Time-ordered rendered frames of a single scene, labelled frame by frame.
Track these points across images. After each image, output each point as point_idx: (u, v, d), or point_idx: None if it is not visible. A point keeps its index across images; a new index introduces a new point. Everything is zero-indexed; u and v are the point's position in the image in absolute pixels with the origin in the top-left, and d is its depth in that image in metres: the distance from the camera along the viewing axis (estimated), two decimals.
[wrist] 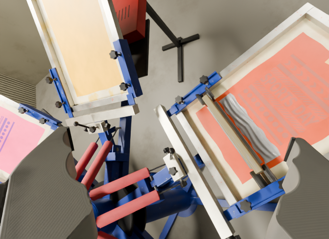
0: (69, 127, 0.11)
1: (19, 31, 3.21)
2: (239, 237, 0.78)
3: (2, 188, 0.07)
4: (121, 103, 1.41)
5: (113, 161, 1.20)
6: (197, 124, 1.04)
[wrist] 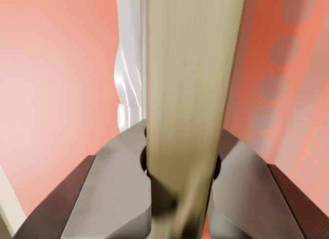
0: None
1: None
2: None
3: (90, 159, 0.09)
4: None
5: None
6: None
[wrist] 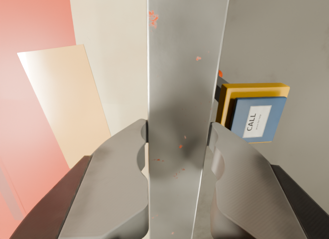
0: (148, 121, 0.12)
1: None
2: None
3: (87, 159, 0.09)
4: None
5: None
6: None
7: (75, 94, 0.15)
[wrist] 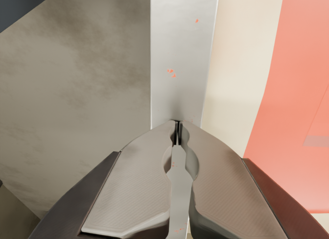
0: (177, 123, 0.12)
1: None
2: None
3: (115, 155, 0.09)
4: None
5: None
6: None
7: None
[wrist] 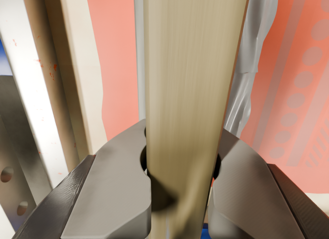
0: None
1: None
2: None
3: (90, 158, 0.09)
4: None
5: None
6: None
7: None
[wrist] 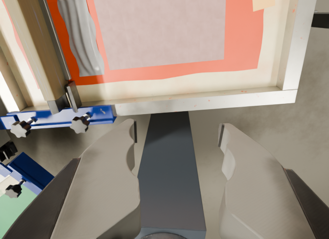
0: (136, 121, 0.12)
1: None
2: (12, 147, 0.60)
3: (75, 162, 0.09)
4: None
5: None
6: None
7: None
